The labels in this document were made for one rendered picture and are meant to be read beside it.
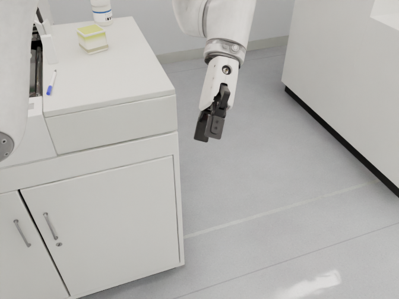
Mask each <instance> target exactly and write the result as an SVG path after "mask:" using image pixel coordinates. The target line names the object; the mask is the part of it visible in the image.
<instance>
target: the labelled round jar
mask: <svg viewBox="0 0 399 299"><path fill-rule="evenodd" d="M90 2H91V7H92V12H93V17H94V23H95V24H97V25H99V26H109V25H111V24H112V23H113V17H112V10H111V6H110V0H90Z"/></svg>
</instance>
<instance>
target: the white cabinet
mask: <svg viewBox="0 0 399 299"><path fill-rule="evenodd" d="M184 264H185V259H184V248H183V225H182V202H181V179H180V167H179V144H178V132H177V130H176V131H170V132H165V133H160V134H156V135H151V136H145V137H142V138H137V139H131V140H127V141H122V142H117V143H113V144H108V145H102V146H99V147H94V148H88V149H82V150H79V151H74V152H68V153H65V154H59V155H58V157H56V158H51V159H47V160H42V161H36V162H33V163H28V164H22V165H19V166H14V167H8V168H3V169H0V299H78V298H81V297H85V296H88V295H91V294H95V293H97V292H100V291H104V290H108V289H110V288H113V287H117V286H120V285H123V284H127V283H129V282H132V281H136V280H139V279H142V278H145V277H148V276H152V275H155V274H157V273H161V272H164V271H168V270H171V269H174V268H176V267H178V266H182V265H184Z"/></svg>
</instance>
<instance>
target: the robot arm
mask: <svg viewBox="0 0 399 299"><path fill-rule="evenodd" d="M39 1H40V0H0V162H1V161H4V160H5V159H7V158H8V157H9V156H10V155H11V154H13V153H14V152H15V150H16V149H17V148H18V147H19V145H20V144H21V141H22V140H23V137H24V134H25V131H26V124H27V118H28V110H29V89H30V52H31V37H32V31H33V23H34V18H35V15H36V11H37V7H38V4H39ZM256 2H257V0H172V6H173V10H174V13H175V17H176V20H177V22H178V24H179V27H180V29H181V30H182V32H183V33H185V34H186V35H189V36H192V37H203V38H207V41H206V44H205V50H204V57H205V59H204V61H205V63H206V64H207V65H208V69H207V73H206V75H205V80H204V85H203V88H202V93H201V98H200V101H199V109H200V111H201V112H200V113H199V117H198V121H197V125H196V128H195V133H194V139H195V140H197V141H201V142H208V139H209V138H214V139H221V135H222V131H223V126H224V121H225V117H226V112H228V111H229V110H231V109H232V107H233V102H234V98H235V91H236V84H237V80H238V70H239V69H240V66H241V65H243V62H244V59H245V53H246V48H247V45H248V39H249V34H250V30H251V25H252V20H253V16H254V11H255V6H256ZM209 109H210V110H209ZM209 114H210V115H209Z"/></svg>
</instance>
